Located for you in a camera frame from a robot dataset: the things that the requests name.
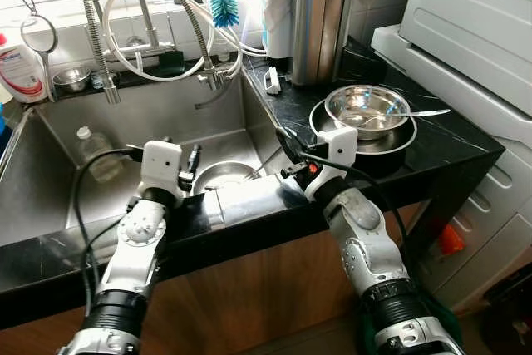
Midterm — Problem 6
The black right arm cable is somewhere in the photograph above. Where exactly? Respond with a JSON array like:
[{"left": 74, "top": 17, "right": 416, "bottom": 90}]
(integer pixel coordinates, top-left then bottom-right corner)
[{"left": 303, "top": 150, "right": 409, "bottom": 249}]

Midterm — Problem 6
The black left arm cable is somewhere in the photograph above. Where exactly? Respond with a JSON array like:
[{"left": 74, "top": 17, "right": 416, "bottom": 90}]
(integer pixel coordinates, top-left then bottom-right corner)
[{"left": 68, "top": 146, "right": 147, "bottom": 316}]

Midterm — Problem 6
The white red dish soap bottle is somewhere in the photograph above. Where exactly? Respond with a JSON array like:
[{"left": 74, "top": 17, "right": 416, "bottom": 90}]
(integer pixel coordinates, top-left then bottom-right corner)
[{"left": 0, "top": 32, "right": 50, "bottom": 106}]

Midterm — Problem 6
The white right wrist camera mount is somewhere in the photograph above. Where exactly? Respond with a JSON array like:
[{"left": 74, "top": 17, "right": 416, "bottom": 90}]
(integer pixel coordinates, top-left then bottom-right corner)
[{"left": 313, "top": 126, "right": 361, "bottom": 182}]

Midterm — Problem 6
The brown wooden cabinet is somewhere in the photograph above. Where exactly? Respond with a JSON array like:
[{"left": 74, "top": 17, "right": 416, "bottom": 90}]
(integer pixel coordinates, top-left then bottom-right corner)
[{"left": 0, "top": 201, "right": 434, "bottom": 355}]

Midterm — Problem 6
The white washing machine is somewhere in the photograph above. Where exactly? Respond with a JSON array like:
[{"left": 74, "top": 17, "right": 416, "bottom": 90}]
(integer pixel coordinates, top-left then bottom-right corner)
[{"left": 369, "top": 0, "right": 532, "bottom": 316}]

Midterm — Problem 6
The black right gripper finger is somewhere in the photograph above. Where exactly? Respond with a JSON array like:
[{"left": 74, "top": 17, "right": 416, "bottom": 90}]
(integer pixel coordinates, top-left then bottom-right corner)
[{"left": 276, "top": 126, "right": 306, "bottom": 165}]

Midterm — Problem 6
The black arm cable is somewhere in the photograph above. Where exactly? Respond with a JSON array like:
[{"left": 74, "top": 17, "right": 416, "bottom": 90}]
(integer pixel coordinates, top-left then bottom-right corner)
[
  {"left": 303, "top": 150, "right": 409, "bottom": 249},
  {"left": 68, "top": 146, "right": 147, "bottom": 316}
]

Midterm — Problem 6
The deep steel bowl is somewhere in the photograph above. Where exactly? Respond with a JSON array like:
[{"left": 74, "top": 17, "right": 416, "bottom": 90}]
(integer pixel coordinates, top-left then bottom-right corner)
[{"left": 323, "top": 84, "right": 412, "bottom": 142}]

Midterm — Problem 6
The clear plastic bottle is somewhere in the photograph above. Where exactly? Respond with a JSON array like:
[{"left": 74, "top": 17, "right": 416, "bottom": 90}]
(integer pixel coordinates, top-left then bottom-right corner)
[{"left": 76, "top": 126, "right": 126, "bottom": 184}]

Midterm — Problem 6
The tall steel utensil canister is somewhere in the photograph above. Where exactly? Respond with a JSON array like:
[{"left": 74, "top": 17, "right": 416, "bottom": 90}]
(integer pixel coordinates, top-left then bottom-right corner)
[{"left": 288, "top": 0, "right": 357, "bottom": 86}]

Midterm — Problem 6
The arched flexible metal hose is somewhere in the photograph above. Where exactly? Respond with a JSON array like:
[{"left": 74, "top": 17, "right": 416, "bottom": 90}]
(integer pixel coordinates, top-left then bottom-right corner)
[{"left": 137, "top": 0, "right": 231, "bottom": 91}]

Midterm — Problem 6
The orange plastic item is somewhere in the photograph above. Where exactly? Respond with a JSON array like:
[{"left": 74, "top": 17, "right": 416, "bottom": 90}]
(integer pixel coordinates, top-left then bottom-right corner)
[{"left": 437, "top": 219, "right": 466, "bottom": 257}]

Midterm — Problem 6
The dark green sponge holder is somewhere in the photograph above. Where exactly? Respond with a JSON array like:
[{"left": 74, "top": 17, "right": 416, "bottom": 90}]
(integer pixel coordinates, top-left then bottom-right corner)
[{"left": 157, "top": 49, "right": 186, "bottom": 78}]

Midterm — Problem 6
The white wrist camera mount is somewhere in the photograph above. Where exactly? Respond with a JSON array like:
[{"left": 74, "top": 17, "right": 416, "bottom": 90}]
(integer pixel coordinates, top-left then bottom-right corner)
[
  {"left": 136, "top": 140, "right": 185, "bottom": 203},
  {"left": 313, "top": 126, "right": 361, "bottom": 182}
]

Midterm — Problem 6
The small white scrub brush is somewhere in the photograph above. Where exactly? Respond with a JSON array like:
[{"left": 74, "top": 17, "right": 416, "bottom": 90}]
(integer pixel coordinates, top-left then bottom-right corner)
[{"left": 263, "top": 66, "right": 283, "bottom": 96}]

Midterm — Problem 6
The round wire strainer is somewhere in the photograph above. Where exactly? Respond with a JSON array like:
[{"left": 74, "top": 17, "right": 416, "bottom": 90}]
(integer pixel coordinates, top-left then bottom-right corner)
[{"left": 10, "top": 0, "right": 60, "bottom": 105}]

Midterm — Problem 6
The chrome faucet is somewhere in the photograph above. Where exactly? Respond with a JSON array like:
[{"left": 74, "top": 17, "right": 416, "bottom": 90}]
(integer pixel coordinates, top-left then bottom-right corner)
[{"left": 125, "top": 0, "right": 189, "bottom": 62}]

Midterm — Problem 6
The white looped hose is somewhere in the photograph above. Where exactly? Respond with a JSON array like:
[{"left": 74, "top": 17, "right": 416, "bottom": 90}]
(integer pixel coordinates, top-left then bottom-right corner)
[{"left": 100, "top": 0, "right": 268, "bottom": 82}]

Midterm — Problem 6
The steel spoon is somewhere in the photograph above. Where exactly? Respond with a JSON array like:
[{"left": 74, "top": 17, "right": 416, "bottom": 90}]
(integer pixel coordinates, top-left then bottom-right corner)
[{"left": 357, "top": 107, "right": 452, "bottom": 128}]

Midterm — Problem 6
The straight flexible metal hose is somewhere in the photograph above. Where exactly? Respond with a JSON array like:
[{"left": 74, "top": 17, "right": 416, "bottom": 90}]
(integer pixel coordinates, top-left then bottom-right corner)
[{"left": 79, "top": 0, "right": 122, "bottom": 106}]

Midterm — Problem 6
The stainless steel sink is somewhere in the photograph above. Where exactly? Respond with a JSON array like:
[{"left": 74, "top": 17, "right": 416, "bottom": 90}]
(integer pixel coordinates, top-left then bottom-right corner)
[{"left": 0, "top": 76, "right": 288, "bottom": 249}]

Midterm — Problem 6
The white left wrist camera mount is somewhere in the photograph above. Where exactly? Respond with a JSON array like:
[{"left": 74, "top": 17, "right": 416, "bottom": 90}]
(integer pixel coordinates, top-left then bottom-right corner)
[{"left": 136, "top": 140, "right": 185, "bottom": 203}]

